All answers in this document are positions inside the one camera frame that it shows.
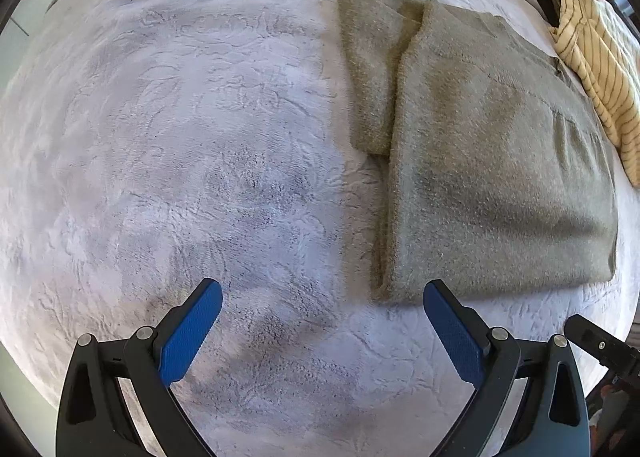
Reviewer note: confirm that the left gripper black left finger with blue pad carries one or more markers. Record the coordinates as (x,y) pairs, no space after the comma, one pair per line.
(93,418)

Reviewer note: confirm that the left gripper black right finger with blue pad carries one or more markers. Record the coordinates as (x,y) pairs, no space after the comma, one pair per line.
(551,419)

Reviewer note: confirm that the grey fleece garment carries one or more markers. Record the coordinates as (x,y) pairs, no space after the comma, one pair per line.
(499,178)

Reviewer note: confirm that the lavender plush bed blanket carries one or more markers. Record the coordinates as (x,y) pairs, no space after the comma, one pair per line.
(148,144)

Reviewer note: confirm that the cream striped knit garment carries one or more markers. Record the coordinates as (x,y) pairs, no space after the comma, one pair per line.
(594,41)

